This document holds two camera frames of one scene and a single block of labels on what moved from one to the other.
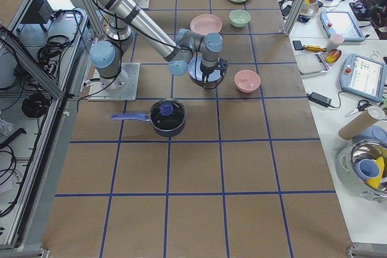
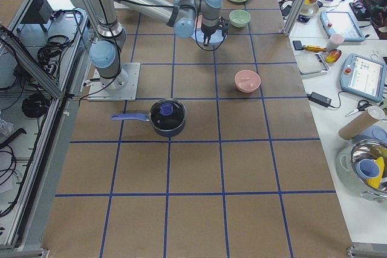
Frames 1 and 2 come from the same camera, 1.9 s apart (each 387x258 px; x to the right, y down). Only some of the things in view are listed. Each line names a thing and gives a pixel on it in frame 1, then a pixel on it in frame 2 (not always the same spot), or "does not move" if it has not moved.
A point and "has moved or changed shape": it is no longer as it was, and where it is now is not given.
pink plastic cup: x=334 y=41 does not move
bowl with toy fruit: x=311 y=6 does not move
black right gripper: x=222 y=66 -> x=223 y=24
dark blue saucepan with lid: x=167 y=117 does not move
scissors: x=362 y=105 does not move
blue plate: x=194 y=69 has moved or changed shape
